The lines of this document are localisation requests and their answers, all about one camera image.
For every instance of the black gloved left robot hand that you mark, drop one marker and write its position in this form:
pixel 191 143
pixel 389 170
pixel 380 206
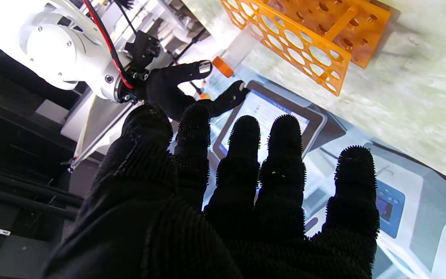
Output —
pixel 149 213

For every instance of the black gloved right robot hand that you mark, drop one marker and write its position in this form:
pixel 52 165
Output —
pixel 165 89

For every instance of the clear plastic test tube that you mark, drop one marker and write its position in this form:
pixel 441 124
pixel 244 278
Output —
pixel 242 48

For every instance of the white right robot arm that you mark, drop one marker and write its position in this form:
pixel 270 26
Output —
pixel 64 50

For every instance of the orange test tube rack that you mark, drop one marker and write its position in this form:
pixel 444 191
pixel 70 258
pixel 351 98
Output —
pixel 358 23

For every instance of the grey framed light panel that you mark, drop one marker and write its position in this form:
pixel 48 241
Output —
pixel 95 124

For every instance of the printed laboratory backdrop banner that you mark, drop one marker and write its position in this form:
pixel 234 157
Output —
pixel 401 186

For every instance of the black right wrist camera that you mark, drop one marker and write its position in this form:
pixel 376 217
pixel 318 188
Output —
pixel 143 48

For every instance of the grey wall box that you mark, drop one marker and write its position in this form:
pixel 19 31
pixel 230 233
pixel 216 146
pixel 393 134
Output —
pixel 52 111

